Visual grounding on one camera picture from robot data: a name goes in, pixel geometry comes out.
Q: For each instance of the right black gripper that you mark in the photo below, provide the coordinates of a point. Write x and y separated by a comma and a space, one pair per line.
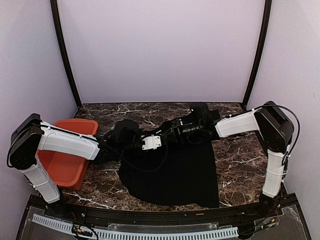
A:
176, 131

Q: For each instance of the black t-shirt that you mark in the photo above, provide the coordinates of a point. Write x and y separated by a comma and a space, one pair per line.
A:
171, 175

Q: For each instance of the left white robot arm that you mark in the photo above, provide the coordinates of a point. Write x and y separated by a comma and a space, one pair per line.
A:
35, 135

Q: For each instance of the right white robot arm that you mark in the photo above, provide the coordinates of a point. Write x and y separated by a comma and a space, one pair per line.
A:
274, 126

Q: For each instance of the orange plastic bin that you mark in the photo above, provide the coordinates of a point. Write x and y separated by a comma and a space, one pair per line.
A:
68, 171

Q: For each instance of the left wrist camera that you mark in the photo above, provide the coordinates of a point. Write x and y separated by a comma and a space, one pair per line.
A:
151, 142

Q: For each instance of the white slotted cable duct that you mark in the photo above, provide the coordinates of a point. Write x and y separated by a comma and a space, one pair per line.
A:
137, 232

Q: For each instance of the black front rail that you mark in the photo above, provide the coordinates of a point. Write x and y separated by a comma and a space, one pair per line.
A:
94, 216

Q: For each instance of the right black frame post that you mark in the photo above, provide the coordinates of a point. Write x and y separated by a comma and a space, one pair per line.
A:
258, 53

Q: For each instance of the black frame post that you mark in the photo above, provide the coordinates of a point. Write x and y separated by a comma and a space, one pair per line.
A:
63, 52
258, 53

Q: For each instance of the left black frame post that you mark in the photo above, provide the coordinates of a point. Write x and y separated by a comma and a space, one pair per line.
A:
63, 52

